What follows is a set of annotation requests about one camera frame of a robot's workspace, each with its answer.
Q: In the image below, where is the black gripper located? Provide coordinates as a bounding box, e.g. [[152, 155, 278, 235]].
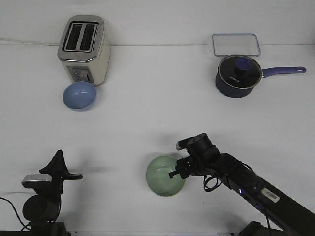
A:
[[39, 150, 83, 189], [169, 156, 197, 179]]

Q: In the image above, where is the green bowl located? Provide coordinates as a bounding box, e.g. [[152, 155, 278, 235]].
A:
[[146, 155, 185, 197]]

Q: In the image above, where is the blue bowl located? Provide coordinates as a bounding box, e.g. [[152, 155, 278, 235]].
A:
[[62, 81, 97, 111]]

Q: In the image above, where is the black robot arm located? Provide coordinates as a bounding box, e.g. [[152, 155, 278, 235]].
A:
[[21, 150, 83, 236], [169, 133, 315, 236]]

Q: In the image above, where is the dark blue saucepan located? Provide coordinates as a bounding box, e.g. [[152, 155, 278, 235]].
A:
[[215, 67, 307, 98]]

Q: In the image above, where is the cream and steel toaster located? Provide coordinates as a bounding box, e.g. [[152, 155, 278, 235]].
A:
[[57, 15, 111, 86]]

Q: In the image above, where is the glass pot lid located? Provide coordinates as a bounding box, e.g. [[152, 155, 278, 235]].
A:
[[218, 55, 262, 89]]

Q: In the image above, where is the clear rectangular container lid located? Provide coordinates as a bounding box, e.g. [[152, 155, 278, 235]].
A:
[[212, 33, 261, 57]]

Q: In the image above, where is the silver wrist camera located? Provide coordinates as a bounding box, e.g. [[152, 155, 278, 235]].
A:
[[21, 174, 52, 189], [176, 137, 195, 151]]

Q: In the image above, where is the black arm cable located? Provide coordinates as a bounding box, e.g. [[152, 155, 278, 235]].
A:
[[203, 159, 274, 236], [0, 197, 30, 231]]

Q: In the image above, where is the white toaster power cord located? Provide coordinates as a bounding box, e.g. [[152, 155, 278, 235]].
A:
[[0, 37, 61, 47]]

